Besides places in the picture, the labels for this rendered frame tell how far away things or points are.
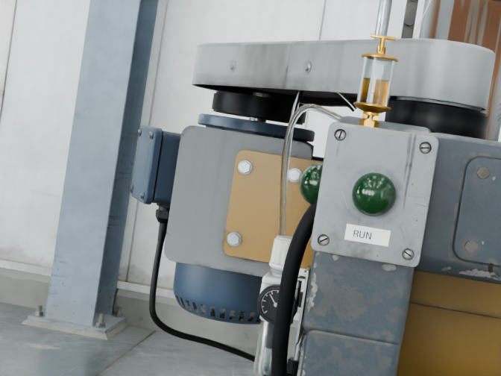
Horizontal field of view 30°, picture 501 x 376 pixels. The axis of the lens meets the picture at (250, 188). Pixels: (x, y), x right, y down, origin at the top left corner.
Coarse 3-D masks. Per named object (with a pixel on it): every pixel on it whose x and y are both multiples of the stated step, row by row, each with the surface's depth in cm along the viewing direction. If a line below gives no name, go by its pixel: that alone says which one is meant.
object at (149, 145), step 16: (144, 128) 117; (160, 128) 111; (144, 144) 115; (160, 144) 110; (176, 144) 111; (144, 160) 114; (160, 160) 111; (176, 160) 111; (144, 176) 113; (160, 176) 111; (144, 192) 111; (160, 192) 111; (160, 208) 116
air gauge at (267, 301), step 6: (270, 288) 89; (276, 288) 89; (264, 294) 89; (270, 294) 89; (276, 294) 89; (258, 300) 90; (264, 300) 89; (270, 300) 89; (276, 300) 89; (294, 300) 89; (258, 306) 90; (264, 306) 89; (270, 306) 89; (276, 306) 89; (294, 306) 89; (264, 312) 89; (270, 312) 89; (264, 318) 89; (270, 318) 89
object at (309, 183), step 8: (312, 168) 66; (320, 168) 65; (304, 176) 66; (312, 176) 65; (320, 176) 65; (304, 184) 65; (312, 184) 65; (304, 192) 66; (312, 192) 65; (312, 200) 65
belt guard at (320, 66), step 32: (224, 64) 109; (256, 64) 103; (288, 64) 97; (320, 64) 92; (352, 64) 88; (416, 64) 80; (448, 64) 79; (480, 64) 79; (288, 96) 127; (320, 96) 120; (352, 96) 109; (416, 96) 80; (448, 96) 79; (480, 96) 80
